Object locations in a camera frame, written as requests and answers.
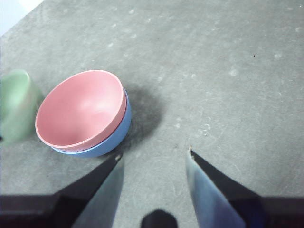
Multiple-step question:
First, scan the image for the red ribbed bowl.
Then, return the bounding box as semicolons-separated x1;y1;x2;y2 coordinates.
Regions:
35;69;127;153

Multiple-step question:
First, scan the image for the blue ribbed bowl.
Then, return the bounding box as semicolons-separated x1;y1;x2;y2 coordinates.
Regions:
50;88;132;158

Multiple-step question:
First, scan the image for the green ribbed bowl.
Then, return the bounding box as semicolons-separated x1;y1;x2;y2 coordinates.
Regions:
0;69;46;145

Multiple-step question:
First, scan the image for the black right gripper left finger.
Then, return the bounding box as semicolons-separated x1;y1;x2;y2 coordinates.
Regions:
54;152;125;228

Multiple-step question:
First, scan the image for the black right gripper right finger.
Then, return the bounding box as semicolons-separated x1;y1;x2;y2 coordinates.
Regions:
185;146;262;228

